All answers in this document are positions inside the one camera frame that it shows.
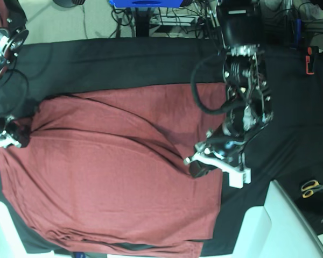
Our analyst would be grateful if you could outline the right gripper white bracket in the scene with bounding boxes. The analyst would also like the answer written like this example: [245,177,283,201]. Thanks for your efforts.
[0,116,31,148]

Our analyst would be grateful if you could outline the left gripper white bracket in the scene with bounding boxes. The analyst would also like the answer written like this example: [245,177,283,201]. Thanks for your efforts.
[183,128,252,188]

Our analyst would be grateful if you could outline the dark red long-sleeve shirt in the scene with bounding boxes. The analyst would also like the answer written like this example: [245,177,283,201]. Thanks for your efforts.
[0,84,224,257]

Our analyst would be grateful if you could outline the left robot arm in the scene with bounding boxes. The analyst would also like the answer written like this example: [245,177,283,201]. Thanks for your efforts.
[184,1,273,188]

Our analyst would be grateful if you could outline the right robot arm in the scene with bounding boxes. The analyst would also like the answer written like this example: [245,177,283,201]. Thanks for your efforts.
[0,1,29,148]

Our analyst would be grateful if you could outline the black table cloth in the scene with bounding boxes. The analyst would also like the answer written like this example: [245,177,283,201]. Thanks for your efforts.
[0,38,323,256]

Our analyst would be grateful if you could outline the white foam block right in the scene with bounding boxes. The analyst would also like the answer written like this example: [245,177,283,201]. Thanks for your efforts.
[232,180,323,258]

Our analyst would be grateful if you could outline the white power strip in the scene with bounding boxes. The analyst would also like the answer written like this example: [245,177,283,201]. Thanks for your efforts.
[150,15,203,26]

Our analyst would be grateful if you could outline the red and black clamp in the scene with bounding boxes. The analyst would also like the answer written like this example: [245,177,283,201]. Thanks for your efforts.
[305,46,319,75]

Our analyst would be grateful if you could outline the blue plastic bin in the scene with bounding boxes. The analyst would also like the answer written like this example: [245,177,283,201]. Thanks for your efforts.
[108,0,183,8]

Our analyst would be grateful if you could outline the yellow handled scissors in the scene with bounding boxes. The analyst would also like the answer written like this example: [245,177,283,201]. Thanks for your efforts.
[300,180,323,198]

